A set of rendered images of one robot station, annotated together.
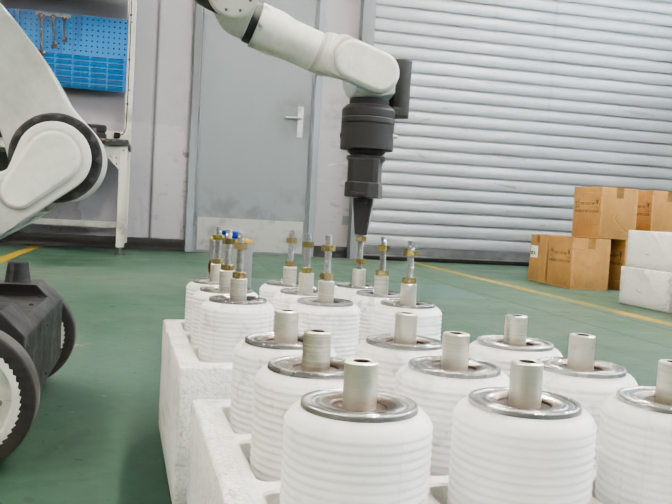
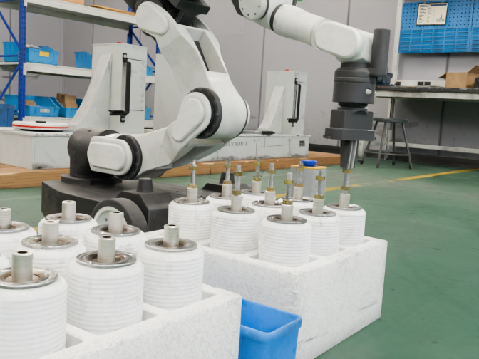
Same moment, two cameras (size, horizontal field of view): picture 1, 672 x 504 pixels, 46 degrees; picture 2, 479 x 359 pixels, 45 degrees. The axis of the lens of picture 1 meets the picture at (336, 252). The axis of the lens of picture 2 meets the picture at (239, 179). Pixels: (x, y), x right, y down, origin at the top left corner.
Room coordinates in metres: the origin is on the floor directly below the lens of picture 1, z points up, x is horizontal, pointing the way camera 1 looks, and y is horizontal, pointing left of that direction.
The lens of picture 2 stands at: (0.37, -0.87, 0.45)
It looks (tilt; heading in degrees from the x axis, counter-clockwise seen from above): 7 degrees down; 52
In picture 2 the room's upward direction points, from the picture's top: 3 degrees clockwise
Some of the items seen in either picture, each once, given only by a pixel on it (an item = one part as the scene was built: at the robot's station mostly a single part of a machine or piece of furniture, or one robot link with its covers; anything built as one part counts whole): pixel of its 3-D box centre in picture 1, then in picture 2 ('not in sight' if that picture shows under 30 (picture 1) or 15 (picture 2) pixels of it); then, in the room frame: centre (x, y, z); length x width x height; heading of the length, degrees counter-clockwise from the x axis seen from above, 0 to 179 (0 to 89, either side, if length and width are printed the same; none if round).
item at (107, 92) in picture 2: not in sight; (70, 99); (1.67, 2.45, 0.45); 0.82 x 0.57 x 0.74; 13
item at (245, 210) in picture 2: (325, 302); (236, 210); (1.06, 0.01, 0.25); 0.08 x 0.08 x 0.01
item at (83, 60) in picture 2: not in sight; (99, 62); (3.19, 5.50, 0.90); 0.50 x 0.38 x 0.21; 102
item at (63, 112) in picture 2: not in sight; (66, 107); (2.77, 5.38, 0.36); 0.50 x 0.38 x 0.21; 104
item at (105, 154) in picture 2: not in sight; (130, 155); (1.24, 0.82, 0.28); 0.21 x 0.20 x 0.13; 103
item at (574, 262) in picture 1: (577, 262); not in sight; (4.71, -1.44, 0.15); 0.30 x 0.24 x 0.30; 12
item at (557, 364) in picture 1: (580, 368); (106, 259); (0.68, -0.22, 0.25); 0.08 x 0.08 x 0.01
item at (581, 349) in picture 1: (581, 353); (106, 249); (0.68, -0.22, 0.26); 0.02 x 0.02 x 0.03
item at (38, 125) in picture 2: not in sight; (40, 125); (1.47, 2.38, 0.29); 0.30 x 0.30 x 0.06
